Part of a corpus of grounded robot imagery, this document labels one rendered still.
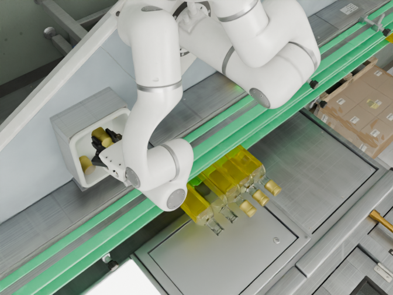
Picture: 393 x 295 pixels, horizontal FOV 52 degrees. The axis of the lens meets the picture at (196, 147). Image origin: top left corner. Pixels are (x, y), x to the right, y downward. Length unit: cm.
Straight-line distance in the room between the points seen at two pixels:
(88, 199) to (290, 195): 72
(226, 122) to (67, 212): 54
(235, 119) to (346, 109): 392
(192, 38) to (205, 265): 69
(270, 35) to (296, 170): 85
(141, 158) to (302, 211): 86
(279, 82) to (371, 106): 449
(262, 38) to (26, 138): 59
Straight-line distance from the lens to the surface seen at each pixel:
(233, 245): 133
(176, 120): 122
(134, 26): 71
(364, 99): 537
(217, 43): 92
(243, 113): 130
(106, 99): 104
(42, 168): 114
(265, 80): 85
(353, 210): 152
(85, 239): 117
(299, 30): 87
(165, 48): 70
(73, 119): 101
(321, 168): 161
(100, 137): 103
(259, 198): 126
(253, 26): 79
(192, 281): 128
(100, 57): 100
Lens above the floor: 142
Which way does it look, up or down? 24 degrees down
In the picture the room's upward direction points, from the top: 133 degrees clockwise
